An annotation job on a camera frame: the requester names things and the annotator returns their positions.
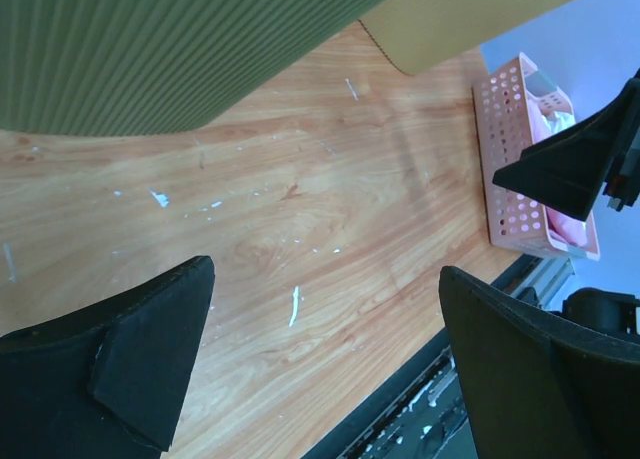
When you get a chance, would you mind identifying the pink folded cloth in basket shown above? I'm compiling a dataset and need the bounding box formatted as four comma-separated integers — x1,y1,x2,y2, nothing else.
527,98,588,247

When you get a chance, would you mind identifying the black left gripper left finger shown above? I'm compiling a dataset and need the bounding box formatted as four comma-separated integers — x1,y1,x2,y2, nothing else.
1,256,215,458

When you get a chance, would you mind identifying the green ribbed plastic bin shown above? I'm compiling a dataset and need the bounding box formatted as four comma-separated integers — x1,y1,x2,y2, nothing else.
1,0,383,136

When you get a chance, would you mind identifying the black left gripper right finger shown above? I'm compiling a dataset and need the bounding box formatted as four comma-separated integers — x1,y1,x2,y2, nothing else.
439,266,639,458

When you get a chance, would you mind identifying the white cloth in basket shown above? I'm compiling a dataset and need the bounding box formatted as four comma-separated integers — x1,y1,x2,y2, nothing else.
544,111,576,135

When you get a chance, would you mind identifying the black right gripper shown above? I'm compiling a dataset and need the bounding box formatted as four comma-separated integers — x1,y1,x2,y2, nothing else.
492,75,639,221

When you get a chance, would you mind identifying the yellow ribbed plastic bin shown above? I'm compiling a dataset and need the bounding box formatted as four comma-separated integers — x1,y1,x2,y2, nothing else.
360,0,572,76

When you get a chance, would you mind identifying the pink perforated plastic basket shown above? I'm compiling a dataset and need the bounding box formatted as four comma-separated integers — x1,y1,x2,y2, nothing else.
472,53,600,261

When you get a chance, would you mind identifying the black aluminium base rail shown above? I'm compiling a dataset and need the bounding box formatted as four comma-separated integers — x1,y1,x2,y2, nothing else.
299,251,576,459

